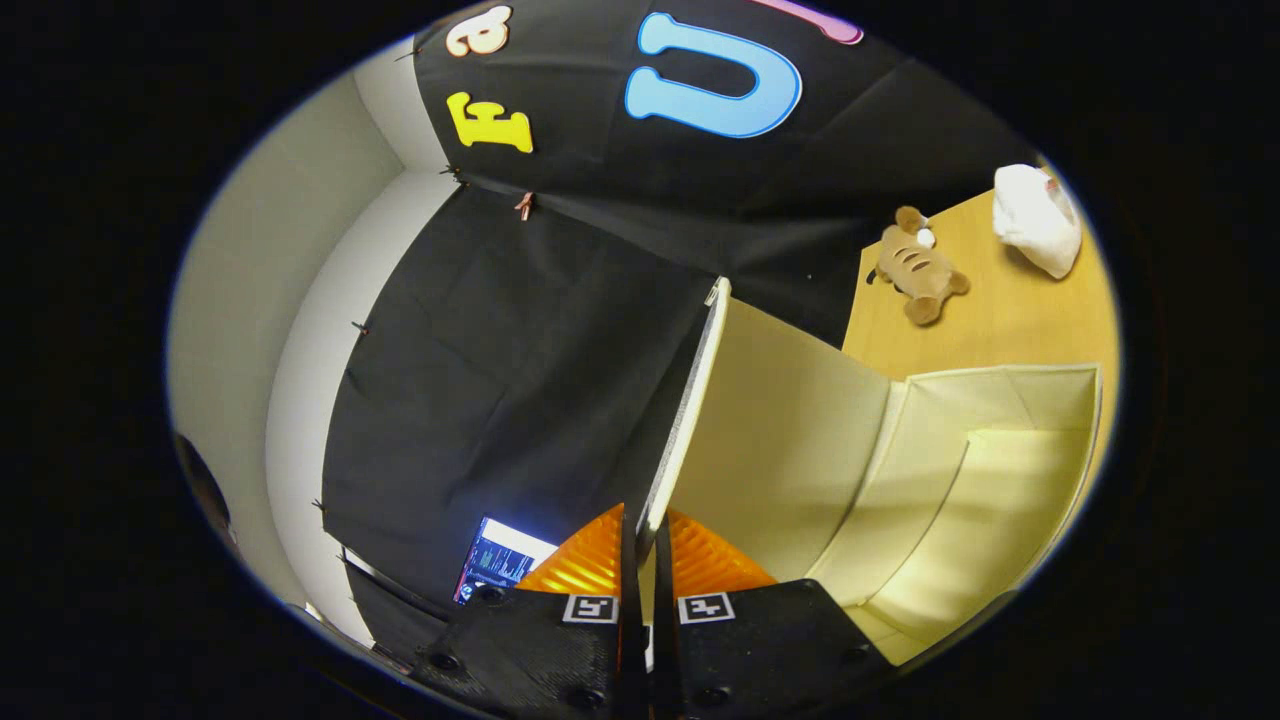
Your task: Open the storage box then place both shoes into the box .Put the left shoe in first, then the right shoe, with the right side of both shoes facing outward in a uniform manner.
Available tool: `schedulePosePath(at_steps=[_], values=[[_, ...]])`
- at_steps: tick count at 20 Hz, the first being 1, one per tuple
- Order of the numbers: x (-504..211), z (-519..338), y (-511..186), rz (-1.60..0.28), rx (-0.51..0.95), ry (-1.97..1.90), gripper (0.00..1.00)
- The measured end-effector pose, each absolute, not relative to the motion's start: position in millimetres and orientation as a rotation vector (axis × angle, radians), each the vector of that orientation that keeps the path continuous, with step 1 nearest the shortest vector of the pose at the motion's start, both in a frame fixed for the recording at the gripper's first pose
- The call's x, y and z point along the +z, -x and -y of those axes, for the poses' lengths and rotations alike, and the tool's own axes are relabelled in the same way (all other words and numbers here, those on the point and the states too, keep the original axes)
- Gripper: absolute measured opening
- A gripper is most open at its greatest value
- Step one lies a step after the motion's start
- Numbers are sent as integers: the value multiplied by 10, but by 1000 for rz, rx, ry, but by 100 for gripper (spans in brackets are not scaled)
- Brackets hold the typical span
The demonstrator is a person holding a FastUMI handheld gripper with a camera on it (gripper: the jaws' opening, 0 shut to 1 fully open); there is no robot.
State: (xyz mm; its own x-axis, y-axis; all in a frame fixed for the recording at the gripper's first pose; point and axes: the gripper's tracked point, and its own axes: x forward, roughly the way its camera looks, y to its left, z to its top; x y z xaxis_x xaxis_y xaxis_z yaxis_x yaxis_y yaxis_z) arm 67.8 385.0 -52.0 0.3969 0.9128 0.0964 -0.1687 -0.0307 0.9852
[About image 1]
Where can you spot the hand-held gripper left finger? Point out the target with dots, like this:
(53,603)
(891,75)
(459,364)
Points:
(540,650)

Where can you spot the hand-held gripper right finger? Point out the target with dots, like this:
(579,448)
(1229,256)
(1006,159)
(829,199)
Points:
(760,650)

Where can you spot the grey fabric storage box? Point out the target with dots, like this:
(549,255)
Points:
(790,450)

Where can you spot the computer monitor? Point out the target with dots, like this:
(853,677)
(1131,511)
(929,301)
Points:
(500,558)

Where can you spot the brown striped plush toy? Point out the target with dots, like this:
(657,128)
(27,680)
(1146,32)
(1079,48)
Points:
(915,268)

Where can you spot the pink clip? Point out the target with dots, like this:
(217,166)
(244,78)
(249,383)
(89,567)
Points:
(524,205)

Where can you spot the white plush toy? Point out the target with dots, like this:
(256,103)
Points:
(1040,225)

